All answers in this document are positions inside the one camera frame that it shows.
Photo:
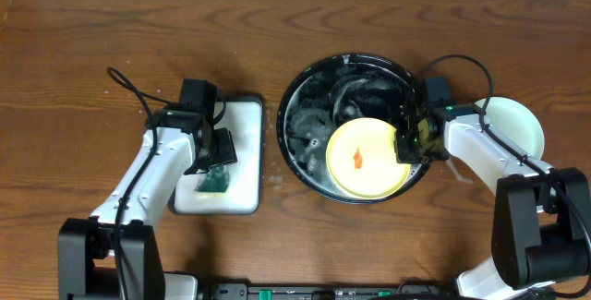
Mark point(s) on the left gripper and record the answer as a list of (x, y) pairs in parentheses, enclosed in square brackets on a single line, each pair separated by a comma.
[(223, 148)]

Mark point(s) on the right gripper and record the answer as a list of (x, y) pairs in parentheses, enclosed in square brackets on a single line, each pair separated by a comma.
[(403, 151)]

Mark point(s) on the green sponge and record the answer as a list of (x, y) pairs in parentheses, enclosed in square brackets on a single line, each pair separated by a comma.
[(216, 180)]

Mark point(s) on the yellow plate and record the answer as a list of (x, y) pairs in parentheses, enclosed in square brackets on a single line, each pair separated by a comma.
[(362, 160)]

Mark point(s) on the light green plate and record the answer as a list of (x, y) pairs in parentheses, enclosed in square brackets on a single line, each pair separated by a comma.
[(517, 123)]

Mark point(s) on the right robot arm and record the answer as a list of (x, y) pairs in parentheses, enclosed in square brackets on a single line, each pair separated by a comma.
[(541, 220)]

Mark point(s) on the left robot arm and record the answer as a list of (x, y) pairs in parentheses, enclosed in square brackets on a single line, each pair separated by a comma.
[(113, 254)]

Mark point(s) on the white rectangular sponge tray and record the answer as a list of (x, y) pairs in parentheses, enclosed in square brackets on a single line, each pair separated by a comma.
[(243, 117)]

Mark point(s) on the round black tray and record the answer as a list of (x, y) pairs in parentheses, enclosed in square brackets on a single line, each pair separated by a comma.
[(328, 94)]

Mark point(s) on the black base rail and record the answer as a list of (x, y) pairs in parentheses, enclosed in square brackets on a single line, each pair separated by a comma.
[(240, 291)]

